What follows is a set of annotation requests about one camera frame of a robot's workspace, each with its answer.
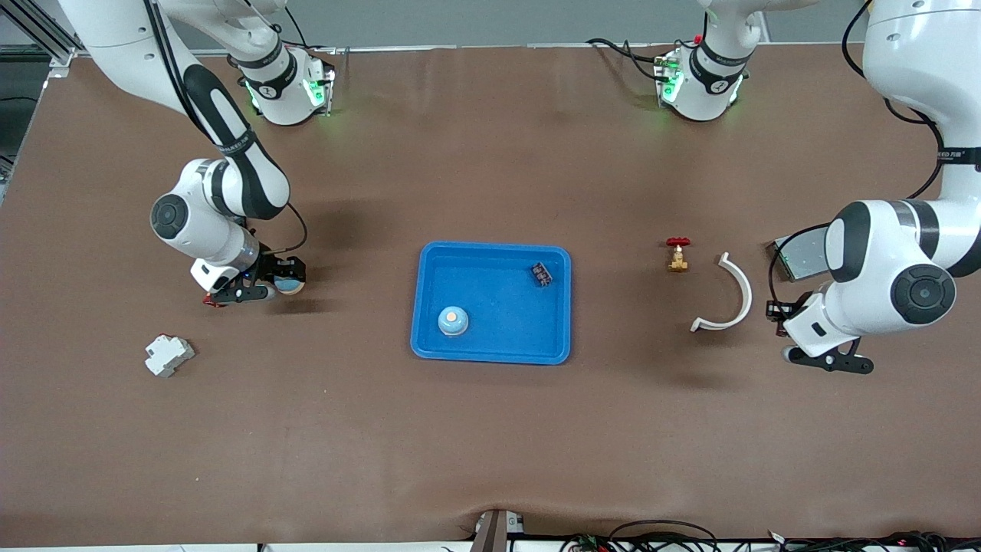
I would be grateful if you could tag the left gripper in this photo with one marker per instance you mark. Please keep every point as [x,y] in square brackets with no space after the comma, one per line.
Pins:
[782,310]

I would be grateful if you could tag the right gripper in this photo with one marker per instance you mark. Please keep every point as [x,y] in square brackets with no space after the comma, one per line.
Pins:
[273,267]

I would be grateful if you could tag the light blue desk bell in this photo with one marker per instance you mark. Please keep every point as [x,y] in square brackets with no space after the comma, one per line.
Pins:
[291,287]
[453,322]

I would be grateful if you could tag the small dark striped capacitor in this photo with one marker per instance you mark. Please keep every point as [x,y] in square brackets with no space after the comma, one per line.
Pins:
[542,274]

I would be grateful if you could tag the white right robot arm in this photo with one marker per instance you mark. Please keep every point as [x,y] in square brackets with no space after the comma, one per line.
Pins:
[195,226]

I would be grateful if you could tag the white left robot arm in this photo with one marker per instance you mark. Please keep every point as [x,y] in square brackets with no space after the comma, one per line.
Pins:
[912,46]

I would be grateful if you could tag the red orange black button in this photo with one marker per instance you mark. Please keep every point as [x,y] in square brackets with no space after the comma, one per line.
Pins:
[208,303]

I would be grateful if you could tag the grey metal box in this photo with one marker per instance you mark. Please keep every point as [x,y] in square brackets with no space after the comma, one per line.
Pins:
[801,257]

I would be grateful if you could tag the white circuit breaker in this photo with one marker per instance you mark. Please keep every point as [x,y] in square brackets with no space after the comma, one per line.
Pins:
[168,355]

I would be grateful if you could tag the blue plastic tray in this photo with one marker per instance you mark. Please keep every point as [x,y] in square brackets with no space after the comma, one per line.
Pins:
[498,341]

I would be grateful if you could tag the brown table cover mat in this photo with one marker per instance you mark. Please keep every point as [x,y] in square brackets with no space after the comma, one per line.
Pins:
[490,429]

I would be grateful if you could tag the white curved plastic bracket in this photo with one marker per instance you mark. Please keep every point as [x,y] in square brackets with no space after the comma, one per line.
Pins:
[748,295]

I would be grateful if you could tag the aluminium frame strut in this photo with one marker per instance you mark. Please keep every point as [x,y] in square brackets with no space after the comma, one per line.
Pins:
[46,34]

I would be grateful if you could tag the metal clamp bracket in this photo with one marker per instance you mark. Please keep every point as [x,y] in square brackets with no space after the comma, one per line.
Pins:
[494,533]

